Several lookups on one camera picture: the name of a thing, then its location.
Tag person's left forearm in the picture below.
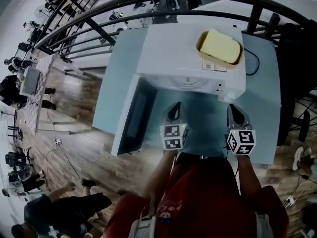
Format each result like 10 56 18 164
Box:
145 149 179 198

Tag pale yellow sponge block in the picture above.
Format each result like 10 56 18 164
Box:
200 28 241 64

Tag black metal frame stool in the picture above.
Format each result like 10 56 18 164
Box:
292 95 317 143

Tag small white microwave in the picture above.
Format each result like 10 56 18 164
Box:
19 65 41 97

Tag yellow sponge in tray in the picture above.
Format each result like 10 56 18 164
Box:
196 28 245 70

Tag checkered table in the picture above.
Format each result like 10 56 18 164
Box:
17 55 56 135

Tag person's right forearm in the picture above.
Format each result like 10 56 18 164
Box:
234 155 262 195

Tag white microwave door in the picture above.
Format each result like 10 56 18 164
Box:
110 74 159 157

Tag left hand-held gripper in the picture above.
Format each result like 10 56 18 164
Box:
159 101 189 150

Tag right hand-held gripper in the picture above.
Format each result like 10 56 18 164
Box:
226 104 256 156

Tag black floor cable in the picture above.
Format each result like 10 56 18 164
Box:
59 145 82 180

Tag black office chair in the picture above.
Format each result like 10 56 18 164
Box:
276 22 317 146

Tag white microwave oven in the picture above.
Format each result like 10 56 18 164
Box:
110 23 247 157

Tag person's red shirt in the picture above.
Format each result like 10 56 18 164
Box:
104 157 289 238

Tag light blue table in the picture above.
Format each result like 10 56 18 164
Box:
92 26 282 168

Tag standing fan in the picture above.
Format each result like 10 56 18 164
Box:
33 5 48 18
0 105 15 122

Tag black microwave power cable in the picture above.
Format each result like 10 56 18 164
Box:
244 48 260 76

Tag grey chest strap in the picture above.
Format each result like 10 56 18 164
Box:
128 194 157 238

